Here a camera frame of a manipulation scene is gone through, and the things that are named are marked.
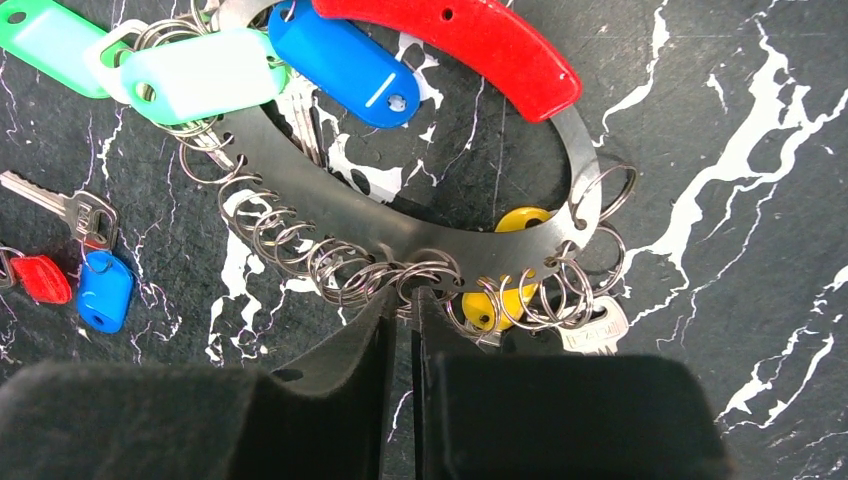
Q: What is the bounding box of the key with red tag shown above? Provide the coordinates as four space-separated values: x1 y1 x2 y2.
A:
1 245 72 305

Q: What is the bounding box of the metal keyring with red handle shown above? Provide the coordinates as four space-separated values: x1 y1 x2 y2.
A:
0 0 639 357

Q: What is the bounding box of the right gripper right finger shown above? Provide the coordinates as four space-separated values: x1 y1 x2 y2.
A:
412 287 735 479

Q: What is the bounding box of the key with blue tag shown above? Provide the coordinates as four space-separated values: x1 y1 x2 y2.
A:
1 171 134 334

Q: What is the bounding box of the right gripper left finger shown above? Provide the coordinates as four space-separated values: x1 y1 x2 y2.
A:
1 287 398 479

